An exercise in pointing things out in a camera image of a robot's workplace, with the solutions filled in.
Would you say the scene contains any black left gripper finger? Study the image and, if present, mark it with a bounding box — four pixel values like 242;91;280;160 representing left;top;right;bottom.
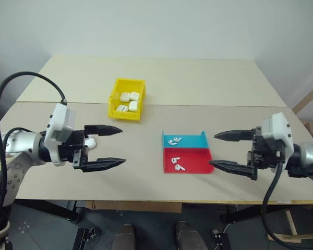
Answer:
81;157;127;173
84;124;124;137

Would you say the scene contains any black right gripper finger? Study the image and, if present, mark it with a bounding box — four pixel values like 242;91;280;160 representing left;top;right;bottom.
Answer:
213;128;256;143
208;159;257;181

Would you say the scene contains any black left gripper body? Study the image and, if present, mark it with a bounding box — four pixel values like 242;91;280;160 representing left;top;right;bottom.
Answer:
58;129;90;171

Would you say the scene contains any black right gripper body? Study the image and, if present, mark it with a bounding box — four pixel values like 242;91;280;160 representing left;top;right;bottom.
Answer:
246;126;285;181

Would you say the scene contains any yellow plastic bin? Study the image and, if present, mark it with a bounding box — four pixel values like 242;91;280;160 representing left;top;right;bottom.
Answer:
107;78;147;122

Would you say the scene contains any red plastic tray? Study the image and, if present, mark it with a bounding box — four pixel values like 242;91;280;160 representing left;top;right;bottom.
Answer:
162;147;215;174

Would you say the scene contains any blue plastic tray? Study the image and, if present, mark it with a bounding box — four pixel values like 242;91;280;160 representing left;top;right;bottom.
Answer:
161;130;210;149

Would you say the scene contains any wooden table apron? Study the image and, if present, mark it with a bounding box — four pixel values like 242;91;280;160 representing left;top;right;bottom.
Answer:
85;200;183;213

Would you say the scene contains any wooden beam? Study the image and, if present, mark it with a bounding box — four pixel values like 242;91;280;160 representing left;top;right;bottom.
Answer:
293;80;313;116

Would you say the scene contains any dark rounded shape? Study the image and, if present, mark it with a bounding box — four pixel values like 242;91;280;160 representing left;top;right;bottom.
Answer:
175;220;209;250
111;223;137;250

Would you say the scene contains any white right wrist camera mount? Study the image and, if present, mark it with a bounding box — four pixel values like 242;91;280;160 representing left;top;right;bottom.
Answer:
261;112;293;170

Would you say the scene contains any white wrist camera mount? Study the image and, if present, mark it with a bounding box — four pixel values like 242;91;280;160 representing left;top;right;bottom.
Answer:
45;103;77;167
261;112;293;170

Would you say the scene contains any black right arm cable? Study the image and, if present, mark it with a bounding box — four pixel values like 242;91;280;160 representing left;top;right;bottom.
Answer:
260;140;303;247

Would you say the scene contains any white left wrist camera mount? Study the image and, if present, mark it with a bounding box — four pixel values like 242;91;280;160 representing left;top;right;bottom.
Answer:
45;103;77;167

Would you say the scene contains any black table frame bar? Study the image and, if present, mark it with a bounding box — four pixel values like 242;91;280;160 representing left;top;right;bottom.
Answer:
219;204;307;224
14;199;80;223

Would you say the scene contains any light wooden frame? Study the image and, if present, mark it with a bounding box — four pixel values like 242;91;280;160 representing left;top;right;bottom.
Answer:
267;207;313;242

